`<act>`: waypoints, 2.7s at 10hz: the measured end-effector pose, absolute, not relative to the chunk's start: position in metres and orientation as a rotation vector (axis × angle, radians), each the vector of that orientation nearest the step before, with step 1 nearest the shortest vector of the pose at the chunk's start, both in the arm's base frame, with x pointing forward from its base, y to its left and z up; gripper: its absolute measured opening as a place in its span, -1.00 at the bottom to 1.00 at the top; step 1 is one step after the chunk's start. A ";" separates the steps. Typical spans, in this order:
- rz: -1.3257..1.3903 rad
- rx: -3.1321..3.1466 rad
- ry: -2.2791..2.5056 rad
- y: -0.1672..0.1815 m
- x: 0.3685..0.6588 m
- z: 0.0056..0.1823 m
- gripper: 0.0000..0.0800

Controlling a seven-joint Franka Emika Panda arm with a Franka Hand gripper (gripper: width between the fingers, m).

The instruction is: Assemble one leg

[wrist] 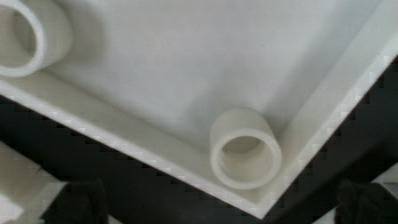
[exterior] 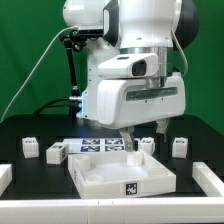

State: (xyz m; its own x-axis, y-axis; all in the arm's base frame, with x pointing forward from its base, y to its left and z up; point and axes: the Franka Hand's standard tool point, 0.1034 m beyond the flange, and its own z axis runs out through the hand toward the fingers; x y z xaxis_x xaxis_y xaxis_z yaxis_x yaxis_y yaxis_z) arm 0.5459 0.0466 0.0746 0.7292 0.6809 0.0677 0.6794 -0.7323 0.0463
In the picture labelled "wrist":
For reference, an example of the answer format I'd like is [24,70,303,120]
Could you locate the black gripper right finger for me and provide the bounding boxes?
[333,180,398,224]

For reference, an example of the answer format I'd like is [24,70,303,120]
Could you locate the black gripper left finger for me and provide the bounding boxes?
[40,181,108,224]

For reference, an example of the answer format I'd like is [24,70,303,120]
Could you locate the white front obstacle wall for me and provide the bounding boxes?
[0,142,65,224]

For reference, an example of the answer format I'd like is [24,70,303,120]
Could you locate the white square tabletop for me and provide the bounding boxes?
[0,0,398,216]

